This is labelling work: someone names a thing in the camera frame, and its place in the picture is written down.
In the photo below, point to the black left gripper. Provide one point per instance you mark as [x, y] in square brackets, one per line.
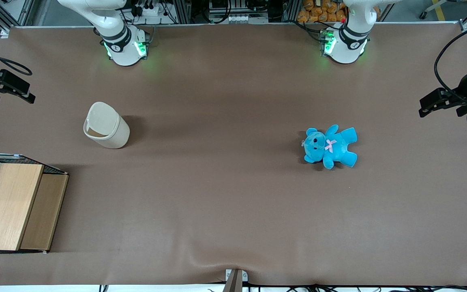
[463, 91]

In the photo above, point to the white power strip with plugs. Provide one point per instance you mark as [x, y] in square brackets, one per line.
[148, 10]

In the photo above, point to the cream trash can with lid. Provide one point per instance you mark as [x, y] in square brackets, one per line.
[114, 134]

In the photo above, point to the long white power strip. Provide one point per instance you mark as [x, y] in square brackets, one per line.
[239, 18]

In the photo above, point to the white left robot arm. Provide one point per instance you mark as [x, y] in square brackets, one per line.
[345, 44]

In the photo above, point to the blue teddy bear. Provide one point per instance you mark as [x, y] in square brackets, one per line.
[333, 148]

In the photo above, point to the pile of orange toys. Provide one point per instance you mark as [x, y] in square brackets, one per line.
[322, 12]

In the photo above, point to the metal table edge bracket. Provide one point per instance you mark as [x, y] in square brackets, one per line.
[234, 280]

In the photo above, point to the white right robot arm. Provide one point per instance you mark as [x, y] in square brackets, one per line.
[124, 48]

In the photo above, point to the brown table cloth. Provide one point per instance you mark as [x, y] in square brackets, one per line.
[233, 202]

